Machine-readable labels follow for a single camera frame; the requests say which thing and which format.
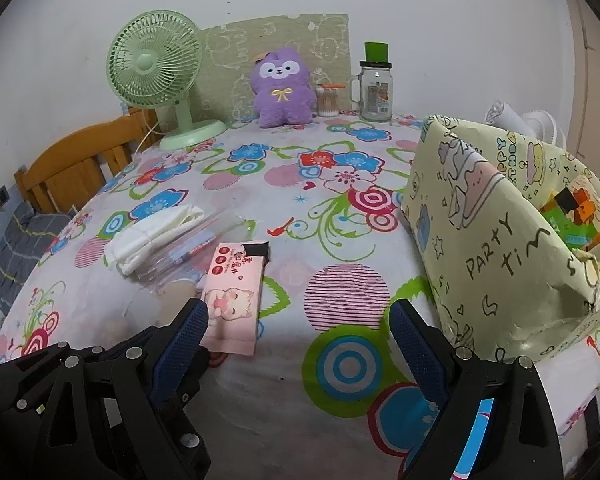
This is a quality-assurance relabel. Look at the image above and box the toothpick jar with orange lid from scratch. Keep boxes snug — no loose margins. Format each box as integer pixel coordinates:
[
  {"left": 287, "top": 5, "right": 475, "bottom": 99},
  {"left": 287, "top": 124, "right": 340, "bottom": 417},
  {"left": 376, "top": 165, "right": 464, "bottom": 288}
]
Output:
[{"left": 316, "top": 82, "right": 342, "bottom": 117}]

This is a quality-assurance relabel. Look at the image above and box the grey plaid blanket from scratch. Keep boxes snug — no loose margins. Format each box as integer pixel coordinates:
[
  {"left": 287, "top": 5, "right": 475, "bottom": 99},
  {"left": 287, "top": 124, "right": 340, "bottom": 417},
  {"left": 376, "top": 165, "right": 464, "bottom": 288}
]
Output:
[{"left": 0, "top": 202, "right": 73, "bottom": 316}]

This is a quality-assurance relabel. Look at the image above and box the glass mug jar green lid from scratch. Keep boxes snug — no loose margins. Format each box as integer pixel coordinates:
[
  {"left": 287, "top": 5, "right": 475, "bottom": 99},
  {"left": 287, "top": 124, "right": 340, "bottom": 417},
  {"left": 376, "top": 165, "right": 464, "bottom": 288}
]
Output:
[{"left": 350, "top": 41, "right": 395, "bottom": 122}]

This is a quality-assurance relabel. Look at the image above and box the green desk fan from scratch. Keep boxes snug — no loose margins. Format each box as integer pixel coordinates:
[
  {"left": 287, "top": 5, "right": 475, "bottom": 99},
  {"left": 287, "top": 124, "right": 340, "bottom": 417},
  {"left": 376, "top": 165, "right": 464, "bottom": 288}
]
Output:
[{"left": 106, "top": 9, "right": 227, "bottom": 152}]

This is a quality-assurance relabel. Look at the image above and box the green and orange cartoon packet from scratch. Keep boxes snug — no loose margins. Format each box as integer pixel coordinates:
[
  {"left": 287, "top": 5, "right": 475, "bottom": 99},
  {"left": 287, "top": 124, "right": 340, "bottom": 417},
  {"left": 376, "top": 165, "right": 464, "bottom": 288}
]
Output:
[{"left": 539, "top": 186, "right": 600, "bottom": 253}]

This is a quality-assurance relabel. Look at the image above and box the white fan cable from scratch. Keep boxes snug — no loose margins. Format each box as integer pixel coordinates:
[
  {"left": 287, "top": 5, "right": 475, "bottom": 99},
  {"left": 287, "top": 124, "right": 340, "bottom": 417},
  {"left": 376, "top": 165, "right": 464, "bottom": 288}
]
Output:
[{"left": 132, "top": 120, "right": 163, "bottom": 153}]

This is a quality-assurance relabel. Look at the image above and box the clear plastic bag of pens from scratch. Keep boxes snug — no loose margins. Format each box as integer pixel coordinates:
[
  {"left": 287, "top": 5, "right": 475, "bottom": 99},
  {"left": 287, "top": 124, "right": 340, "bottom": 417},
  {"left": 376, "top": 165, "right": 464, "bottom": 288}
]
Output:
[{"left": 137, "top": 210, "right": 256, "bottom": 301}]

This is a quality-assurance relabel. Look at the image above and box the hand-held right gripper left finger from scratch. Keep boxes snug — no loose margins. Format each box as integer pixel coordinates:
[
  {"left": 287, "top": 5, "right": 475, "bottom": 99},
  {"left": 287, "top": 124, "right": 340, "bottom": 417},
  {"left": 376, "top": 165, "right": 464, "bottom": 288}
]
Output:
[{"left": 30, "top": 297, "right": 213, "bottom": 480}]

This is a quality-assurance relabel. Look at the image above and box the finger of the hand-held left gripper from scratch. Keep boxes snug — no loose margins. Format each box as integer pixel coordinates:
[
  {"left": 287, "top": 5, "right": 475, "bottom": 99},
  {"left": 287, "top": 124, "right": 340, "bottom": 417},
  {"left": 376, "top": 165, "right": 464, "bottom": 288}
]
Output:
[{"left": 0, "top": 342, "right": 106, "bottom": 411}]

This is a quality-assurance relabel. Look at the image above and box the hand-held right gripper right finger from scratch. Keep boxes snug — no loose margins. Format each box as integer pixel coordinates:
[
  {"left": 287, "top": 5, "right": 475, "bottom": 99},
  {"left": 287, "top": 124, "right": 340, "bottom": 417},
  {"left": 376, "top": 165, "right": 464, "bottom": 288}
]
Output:
[{"left": 389, "top": 298, "right": 566, "bottom": 480}]

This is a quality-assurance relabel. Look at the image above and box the wooden chair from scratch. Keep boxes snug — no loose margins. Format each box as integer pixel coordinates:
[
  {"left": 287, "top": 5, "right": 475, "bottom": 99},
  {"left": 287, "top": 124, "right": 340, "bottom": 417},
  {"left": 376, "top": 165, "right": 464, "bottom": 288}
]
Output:
[{"left": 14, "top": 107, "right": 158, "bottom": 216}]

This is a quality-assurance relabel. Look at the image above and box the black cloth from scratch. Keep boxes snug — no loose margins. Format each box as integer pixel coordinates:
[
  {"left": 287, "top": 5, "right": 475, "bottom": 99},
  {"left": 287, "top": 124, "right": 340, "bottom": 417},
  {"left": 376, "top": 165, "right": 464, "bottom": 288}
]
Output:
[{"left": 242, "top": 241, "right": 272, "bottom": 262}]

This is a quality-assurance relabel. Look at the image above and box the pink tissue pack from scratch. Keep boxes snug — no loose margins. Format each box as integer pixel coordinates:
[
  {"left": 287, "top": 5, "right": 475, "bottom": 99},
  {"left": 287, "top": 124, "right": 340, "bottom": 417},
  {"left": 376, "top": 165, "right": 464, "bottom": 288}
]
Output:
[{"left": 200, "top": 241, "right": 267, "bottom": 357}]

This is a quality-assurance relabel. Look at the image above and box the yellow cartoon paper box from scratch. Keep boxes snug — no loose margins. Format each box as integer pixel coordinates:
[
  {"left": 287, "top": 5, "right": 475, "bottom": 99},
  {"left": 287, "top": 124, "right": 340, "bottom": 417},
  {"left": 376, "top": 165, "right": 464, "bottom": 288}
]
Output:
[{"left": 400, "top": 115, "right": 600, "bottom": 363}]

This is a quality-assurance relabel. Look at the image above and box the white standing fan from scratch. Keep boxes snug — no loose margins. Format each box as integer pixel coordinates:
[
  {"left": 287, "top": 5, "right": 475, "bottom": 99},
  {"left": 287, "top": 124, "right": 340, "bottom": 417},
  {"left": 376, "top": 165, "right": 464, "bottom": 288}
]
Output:
[{"left": 482, "top": 100, "right": 571, "bottom": 148}]

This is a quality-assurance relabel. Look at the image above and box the green patterned board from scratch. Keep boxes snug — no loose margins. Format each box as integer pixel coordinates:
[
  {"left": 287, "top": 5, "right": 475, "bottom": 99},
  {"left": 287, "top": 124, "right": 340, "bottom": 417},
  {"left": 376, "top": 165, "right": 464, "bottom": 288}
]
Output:
[{"left": 200, "top": 11, "right": 352, "bottom": 122}]

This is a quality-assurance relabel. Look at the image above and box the purple plush toy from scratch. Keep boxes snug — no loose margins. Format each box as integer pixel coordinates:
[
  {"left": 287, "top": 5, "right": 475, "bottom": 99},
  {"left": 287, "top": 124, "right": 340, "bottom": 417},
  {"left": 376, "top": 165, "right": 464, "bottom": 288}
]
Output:
[{"left": 251, "top": 46, "right": 317, "bottom": 129}]

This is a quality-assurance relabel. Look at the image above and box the white cloth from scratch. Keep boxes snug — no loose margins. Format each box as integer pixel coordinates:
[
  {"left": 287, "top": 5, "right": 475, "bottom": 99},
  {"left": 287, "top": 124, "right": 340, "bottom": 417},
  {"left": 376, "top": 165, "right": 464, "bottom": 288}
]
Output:
[{"left": 104, "top": 203, "right": 206, "bottom": 277}]

